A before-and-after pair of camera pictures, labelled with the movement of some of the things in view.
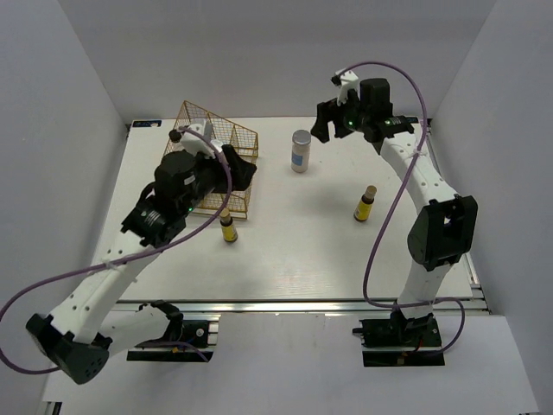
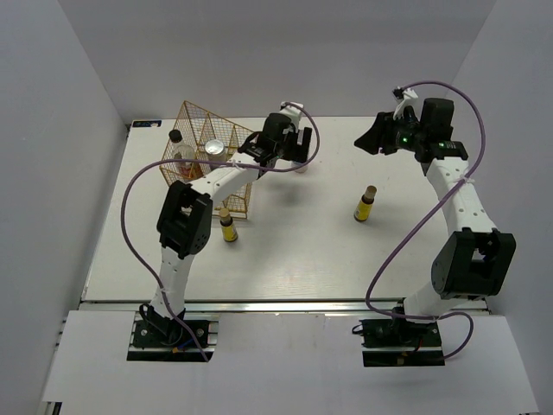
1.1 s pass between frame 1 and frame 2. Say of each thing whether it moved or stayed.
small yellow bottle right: stayed
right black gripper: moved
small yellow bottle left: stayed
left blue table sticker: stayed
